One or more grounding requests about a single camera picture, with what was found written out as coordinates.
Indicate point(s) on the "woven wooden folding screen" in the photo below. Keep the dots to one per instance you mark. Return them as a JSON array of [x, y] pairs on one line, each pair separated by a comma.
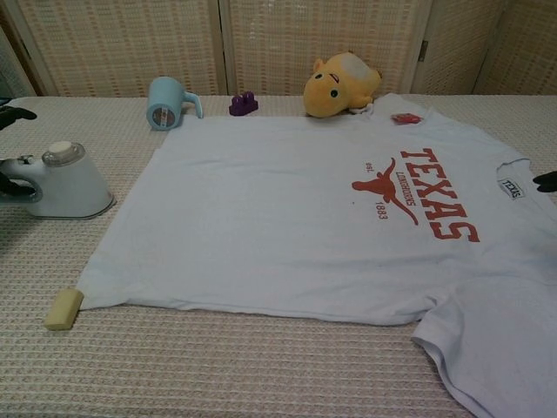
[[130, 43]]

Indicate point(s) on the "white Texas print T-shirt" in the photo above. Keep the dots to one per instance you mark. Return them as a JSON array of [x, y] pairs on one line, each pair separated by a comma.
[[283, 217]]

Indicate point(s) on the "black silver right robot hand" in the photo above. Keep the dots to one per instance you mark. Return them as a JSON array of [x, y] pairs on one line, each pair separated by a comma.
[[547, 183]]

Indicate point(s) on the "white handheld steam iron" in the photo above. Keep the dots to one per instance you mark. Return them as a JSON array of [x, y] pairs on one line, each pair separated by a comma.
[[78, 187]]

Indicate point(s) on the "light blue plastic jug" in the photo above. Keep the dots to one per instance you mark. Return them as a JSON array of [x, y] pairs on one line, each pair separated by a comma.
[[163, 106]]

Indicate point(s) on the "beige woven table cloth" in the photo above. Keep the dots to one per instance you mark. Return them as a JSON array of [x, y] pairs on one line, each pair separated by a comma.
[[217, 370]]

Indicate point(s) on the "purple toy block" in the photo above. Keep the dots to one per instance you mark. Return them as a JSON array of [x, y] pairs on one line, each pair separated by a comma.
[[243, 105]]

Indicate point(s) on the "pale yellow soap bar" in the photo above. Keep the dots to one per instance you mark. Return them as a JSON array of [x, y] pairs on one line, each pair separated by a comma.
[[63, 311]]

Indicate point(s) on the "yellow plush toy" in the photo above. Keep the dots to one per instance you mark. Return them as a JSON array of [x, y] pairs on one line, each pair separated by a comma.
[[335, 89]]

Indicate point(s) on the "small red packet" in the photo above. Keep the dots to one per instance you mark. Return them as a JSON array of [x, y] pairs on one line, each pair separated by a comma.
[[405, 118]]

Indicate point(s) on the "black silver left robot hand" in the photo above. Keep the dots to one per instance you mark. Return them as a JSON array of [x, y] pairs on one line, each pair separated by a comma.
[[13, 114]]

